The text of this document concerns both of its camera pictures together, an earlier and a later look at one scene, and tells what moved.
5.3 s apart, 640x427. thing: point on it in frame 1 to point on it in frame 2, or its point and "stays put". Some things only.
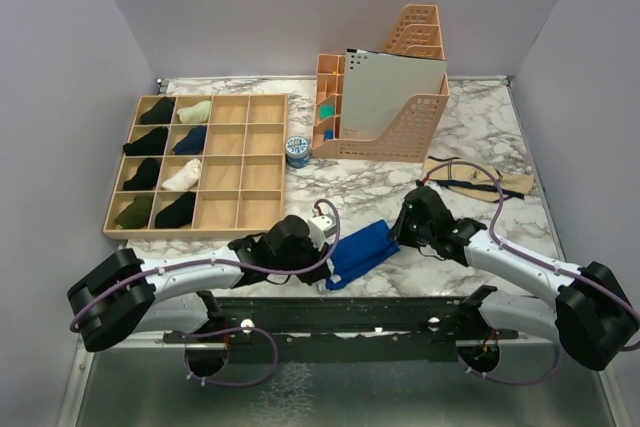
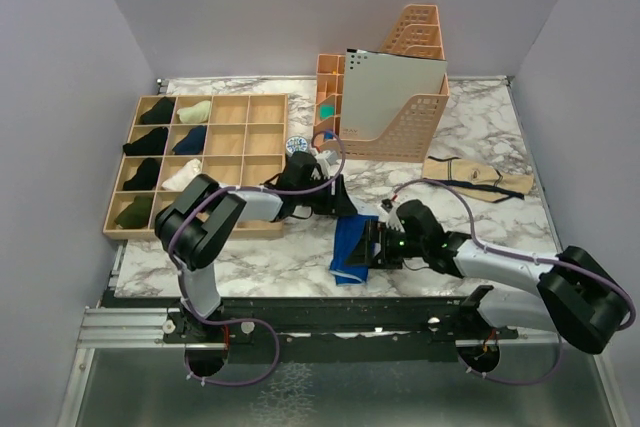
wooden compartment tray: (201, 168) stays put
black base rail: (341, 330) stays put
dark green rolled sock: (137, 214) stays put
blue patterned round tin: (297, 150) stays put
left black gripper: (313, 277) to (344, 206)
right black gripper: (400, 232) to (363, 252)
